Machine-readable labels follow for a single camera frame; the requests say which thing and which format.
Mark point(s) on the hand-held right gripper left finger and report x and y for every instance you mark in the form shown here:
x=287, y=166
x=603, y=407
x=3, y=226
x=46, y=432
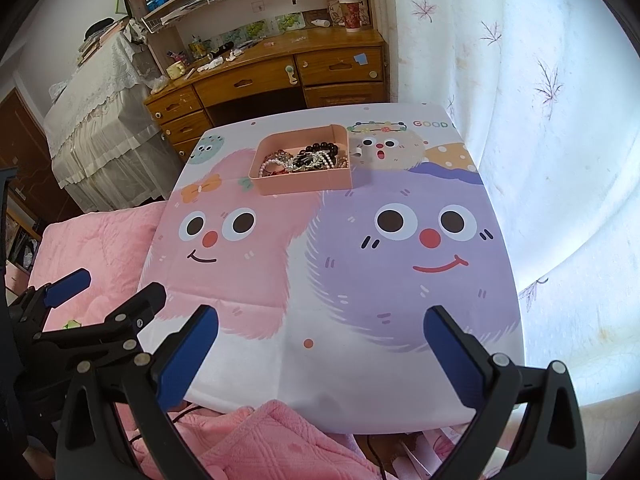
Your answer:
x=185, y=360

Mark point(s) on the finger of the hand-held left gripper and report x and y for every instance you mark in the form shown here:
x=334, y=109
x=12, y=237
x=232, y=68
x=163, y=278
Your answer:
x=65, y=287
x=147, y=305

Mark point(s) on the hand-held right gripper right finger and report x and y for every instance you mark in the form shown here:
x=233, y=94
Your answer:
x=452, y=360

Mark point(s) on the pink plastic tray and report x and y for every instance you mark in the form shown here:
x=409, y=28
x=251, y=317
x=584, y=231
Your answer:
x=300, y=185

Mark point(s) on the pink quilt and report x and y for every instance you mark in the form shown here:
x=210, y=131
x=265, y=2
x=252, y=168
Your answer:
x=100, y=250

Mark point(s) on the cartoon printed tablecloth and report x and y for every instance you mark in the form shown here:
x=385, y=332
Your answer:
x=350, y=260

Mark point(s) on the brown wooden door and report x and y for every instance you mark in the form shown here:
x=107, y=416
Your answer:
x=25, y=150

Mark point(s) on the white lace covered table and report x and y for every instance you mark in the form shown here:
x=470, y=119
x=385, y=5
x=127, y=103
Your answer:
x=100, y=125

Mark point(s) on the gold earring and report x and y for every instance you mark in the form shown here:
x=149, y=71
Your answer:
x=341, y=162

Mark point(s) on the small white clip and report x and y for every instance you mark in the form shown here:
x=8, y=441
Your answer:
x=356, y=152

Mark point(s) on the yellow cup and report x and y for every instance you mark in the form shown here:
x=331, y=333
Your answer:
x=177, y=70

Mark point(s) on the wooden desk with drawers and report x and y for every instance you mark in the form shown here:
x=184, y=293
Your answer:
x=250, y=80

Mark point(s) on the black hat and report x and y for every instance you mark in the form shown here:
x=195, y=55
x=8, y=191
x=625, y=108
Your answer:
x=100, y=27

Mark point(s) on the white leaf print curtain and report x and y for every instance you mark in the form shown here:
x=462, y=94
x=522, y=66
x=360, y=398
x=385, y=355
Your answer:
x=550, y=110

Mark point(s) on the blue sticker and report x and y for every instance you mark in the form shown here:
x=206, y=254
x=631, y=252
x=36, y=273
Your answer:
x=361, y=59

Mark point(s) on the small white bottle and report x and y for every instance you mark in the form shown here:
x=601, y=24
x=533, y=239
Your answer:
x=321, y=23

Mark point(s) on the red and white cup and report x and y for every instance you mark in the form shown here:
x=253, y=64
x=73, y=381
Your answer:
x=351, y=14

